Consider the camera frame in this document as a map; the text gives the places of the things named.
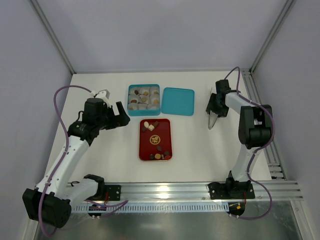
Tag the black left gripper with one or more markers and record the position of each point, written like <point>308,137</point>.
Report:
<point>115,117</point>

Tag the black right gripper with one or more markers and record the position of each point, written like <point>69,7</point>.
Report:
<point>216,107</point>

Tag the stainless steel tongs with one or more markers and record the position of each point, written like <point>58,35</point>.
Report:
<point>211,109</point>

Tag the teal tin lid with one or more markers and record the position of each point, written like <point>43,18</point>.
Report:
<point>178,101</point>

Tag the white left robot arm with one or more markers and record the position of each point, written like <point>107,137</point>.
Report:
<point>50,202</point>

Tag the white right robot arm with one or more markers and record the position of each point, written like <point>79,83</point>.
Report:
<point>255,131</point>

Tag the teal tin box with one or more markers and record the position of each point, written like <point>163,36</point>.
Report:
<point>148,108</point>

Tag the red lacquer tray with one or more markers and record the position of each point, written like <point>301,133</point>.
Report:
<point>154,142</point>

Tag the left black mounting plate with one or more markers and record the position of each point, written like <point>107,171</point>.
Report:
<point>112,192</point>

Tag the black mounting plate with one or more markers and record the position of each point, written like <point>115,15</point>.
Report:
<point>220,191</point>
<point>112,192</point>

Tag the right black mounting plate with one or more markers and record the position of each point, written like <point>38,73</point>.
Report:
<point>220,191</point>

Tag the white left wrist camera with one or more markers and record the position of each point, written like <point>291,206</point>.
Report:
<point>102,94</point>

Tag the white slotted cable duct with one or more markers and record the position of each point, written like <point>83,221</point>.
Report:
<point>154,207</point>

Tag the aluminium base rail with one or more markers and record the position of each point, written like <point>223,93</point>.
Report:
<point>280,190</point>

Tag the aluminium frame post right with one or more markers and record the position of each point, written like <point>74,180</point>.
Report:
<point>279,21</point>

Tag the aluminium frame post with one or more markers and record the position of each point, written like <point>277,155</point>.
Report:
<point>279,21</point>
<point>51,33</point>

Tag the aluminium frame post left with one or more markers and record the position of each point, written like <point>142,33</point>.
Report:
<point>51,33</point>

